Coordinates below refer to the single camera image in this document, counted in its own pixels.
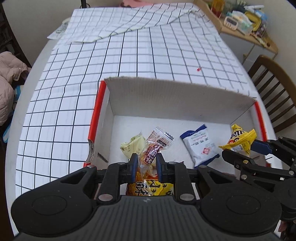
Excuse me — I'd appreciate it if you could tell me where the yellow candy packet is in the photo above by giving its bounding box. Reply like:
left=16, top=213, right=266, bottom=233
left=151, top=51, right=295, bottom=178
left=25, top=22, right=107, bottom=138
left=219, top=124, right=257, bottom=157

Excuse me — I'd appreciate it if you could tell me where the red yellow chip bag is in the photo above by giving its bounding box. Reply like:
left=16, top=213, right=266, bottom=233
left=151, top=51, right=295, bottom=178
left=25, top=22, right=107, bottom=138
left=125, top=162, right=174, bottom=196

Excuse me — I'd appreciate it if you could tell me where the cream star snack packet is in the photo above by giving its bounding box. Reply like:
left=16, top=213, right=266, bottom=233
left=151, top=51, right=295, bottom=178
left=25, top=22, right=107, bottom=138
left=120, top=133, right=146, bottom=159

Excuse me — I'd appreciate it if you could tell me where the small pink clear candy packet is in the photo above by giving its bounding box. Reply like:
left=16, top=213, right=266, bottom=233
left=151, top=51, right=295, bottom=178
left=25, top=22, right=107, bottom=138
left=138, top=127, right=174, bottom=178

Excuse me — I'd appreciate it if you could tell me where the white red-seal packet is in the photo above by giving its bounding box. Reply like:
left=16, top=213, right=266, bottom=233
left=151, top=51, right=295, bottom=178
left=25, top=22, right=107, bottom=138
left=180, top=125, right=220, bottom=169

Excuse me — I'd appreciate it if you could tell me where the person's hand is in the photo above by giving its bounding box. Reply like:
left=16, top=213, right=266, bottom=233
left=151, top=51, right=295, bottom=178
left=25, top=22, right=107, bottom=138
left=278, top=220, right=288, bottom=240

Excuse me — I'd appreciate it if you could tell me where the red cardboard box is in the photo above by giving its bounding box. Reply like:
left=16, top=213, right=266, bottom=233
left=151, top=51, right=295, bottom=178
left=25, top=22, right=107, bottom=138
left=85, top=77, right=274, bottom=169

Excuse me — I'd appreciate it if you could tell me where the wooden chair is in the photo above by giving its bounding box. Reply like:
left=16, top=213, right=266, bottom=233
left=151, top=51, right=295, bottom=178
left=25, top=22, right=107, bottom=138
left=248, top=55, right=295, bottom=133

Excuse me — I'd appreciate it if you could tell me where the wooden side cabinet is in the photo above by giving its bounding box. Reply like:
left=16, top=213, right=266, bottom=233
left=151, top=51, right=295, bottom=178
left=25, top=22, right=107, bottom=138
left=194, top=1, right=278, bottom=68

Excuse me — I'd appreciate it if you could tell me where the tissue pack on cabinet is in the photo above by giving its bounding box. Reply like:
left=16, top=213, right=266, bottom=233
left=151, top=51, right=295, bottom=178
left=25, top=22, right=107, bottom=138
left=232, top=11, right=253, bottom=36

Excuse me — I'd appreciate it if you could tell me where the white grid tablecloth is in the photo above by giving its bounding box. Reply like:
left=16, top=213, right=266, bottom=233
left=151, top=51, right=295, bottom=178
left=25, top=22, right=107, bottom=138
left=15, top=3, right=253, bottom=196

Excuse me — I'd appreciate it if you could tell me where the blue white bag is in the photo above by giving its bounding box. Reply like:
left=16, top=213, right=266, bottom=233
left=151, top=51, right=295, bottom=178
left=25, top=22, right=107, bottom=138
left=1, top=85, right=23, bottom=144

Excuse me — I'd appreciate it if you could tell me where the white digital timer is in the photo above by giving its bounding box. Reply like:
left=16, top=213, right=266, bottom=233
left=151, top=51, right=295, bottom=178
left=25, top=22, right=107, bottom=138
left=223, top=16, right=238, bottom=31

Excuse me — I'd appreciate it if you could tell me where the yellow box on cabinet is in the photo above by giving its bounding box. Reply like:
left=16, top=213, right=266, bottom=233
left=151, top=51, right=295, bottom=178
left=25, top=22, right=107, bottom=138
left=244, top=11, right=262, bottom=32

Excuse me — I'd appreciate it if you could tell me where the pink puffer jacket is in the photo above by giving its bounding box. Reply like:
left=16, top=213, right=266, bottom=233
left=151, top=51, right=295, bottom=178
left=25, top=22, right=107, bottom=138
left=1, top=51, right=31, bottom=126

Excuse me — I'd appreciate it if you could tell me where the orange drink bottle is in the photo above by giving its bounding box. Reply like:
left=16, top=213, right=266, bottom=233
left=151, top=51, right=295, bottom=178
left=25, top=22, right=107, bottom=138
left=211, top=0, right=225, bottom=18

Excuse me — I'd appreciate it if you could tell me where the paper and glass on table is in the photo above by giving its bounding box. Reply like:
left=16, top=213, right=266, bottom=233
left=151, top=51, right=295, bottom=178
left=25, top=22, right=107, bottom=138
left=47, top=18, right=71, bottom=40

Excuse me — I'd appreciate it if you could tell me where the pink object behind tablecloth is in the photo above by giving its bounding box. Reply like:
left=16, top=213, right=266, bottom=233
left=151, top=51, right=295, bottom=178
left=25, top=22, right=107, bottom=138
left=120, top=0, right=153, bottom=8

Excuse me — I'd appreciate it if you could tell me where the silver desk lamp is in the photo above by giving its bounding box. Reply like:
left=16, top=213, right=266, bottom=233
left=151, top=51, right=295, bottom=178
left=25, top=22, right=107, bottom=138
left=80, top=0, right=90, bottom=9

